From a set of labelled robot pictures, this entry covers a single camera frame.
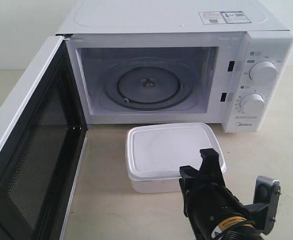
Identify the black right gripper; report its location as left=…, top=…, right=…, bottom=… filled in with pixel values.
left=178, top=148, right=257, bottom=240

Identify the white lidded plastic container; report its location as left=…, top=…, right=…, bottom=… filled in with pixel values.
left=125, top=122, right=227, bottom=193

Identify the white microwave door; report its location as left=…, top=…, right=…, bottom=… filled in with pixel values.
left=0, top=36, right=87, bottom=240

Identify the white microwave oven body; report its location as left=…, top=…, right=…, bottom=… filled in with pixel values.
left=57, top=0, right=293, bottom=133

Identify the lower white control knob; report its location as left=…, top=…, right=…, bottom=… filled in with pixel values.
left=239, top=93, right=265, bottom=115

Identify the white control knob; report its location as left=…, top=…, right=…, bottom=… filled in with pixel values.
left=239, top=93, right=265, bottom=115
left=249, top=61, right=278, bottom=85

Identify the glass turntable plate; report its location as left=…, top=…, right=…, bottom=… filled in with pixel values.
left=103, top=57, right=196, bottom=111

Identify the upper white control knob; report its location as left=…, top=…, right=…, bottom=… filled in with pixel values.
left=249, top=61, right=278, bottom=85

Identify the white and blue label sticker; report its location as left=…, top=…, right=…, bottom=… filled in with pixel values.
left=198, top=11, right=251, bottom=25

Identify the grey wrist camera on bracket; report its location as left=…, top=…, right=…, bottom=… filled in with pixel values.
left=252, top=175, right=282, bottom=236

